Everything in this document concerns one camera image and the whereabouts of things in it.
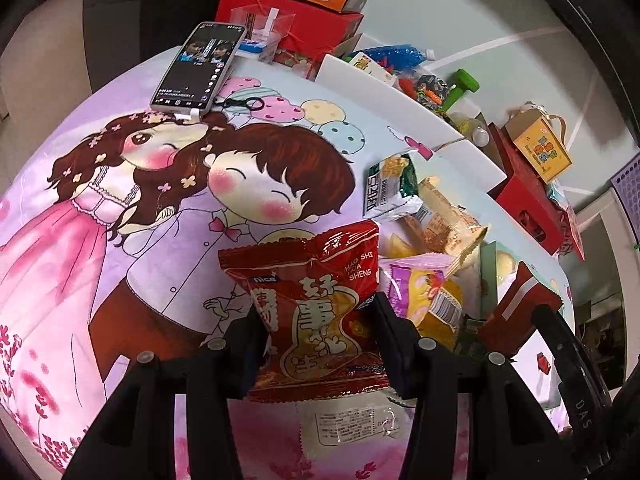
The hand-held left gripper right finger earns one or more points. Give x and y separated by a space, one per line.
395 340

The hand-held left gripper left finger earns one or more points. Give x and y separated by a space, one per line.
245 347

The pink snack packet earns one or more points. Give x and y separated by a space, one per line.
420 300

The red peanut snack packet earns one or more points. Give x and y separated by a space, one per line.
310 285

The yellow snack packet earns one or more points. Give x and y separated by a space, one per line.
400 246

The white printed snack packet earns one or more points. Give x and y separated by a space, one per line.
345 420

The red white milk snack packet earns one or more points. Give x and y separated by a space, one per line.
520 305

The beige bread packet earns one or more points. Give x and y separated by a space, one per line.
447 220

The yellow jelly cup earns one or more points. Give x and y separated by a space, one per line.
505 265

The green white snack packet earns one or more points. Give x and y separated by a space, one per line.
392 185

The white shelf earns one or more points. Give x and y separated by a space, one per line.
607 240

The red patterned box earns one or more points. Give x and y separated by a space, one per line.
570 225

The large red gift box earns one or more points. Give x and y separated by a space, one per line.
530 205

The purple perforated board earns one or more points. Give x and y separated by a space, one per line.
627 185

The clear yellow bottle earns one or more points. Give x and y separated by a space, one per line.
472 129

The white cardboard box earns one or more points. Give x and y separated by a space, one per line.
400 110

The small black scissors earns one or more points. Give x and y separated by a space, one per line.
245 103

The colourful toy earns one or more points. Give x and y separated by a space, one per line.
427 89

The green dumbbell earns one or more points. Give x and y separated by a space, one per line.
459 87

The smartphone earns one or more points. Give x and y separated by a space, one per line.
200 67

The blue plastic bottle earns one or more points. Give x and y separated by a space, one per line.
400 53

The blue white pack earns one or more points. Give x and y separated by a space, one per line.
251 48

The clear plastic box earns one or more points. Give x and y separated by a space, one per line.
260 27

